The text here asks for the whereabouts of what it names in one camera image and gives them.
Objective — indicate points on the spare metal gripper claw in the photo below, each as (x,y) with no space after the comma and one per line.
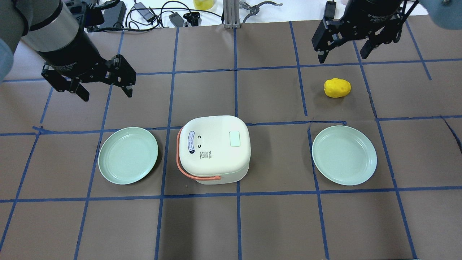
(255,9)

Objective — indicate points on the right green plate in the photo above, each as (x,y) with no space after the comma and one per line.
(344,155)

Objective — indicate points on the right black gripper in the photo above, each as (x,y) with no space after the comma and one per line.
(373,13)

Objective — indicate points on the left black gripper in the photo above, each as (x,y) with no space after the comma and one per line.
(72,50)

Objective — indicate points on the white rice cooker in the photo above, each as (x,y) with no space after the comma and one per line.
(214,150)

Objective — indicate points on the yellow toy potato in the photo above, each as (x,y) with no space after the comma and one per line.
(337,88)

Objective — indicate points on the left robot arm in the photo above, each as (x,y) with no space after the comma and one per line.
(54,29)

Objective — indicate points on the black laptop device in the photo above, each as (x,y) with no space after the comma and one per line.
(109,16)

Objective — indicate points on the green plate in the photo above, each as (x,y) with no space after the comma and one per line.
(344,155)
(128,155)

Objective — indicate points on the yellow object at back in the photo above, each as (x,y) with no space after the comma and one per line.
(203,4)

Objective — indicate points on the aluminium frame post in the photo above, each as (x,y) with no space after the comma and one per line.
(231,14)

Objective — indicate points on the left green plate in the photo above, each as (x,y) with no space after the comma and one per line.
(128,155)

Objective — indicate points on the black power adapter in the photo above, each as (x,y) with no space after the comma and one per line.
(145,12)

